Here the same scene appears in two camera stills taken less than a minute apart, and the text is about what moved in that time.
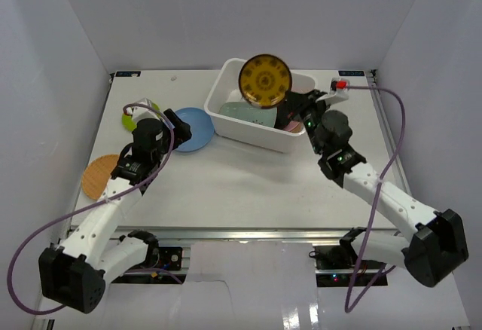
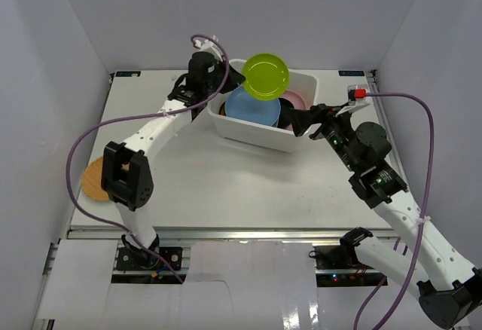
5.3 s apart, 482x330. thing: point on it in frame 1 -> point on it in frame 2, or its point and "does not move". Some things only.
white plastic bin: (226, 88) does not move
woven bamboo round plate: (97, 173) does not move
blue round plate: (202, 126) -> (238, 104)
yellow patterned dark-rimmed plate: (265, 80) -> (222, 109)
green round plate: (128, 122) -> (266, 76)
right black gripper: (302, 104) -> (326, 116)
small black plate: (283, 111) does not move
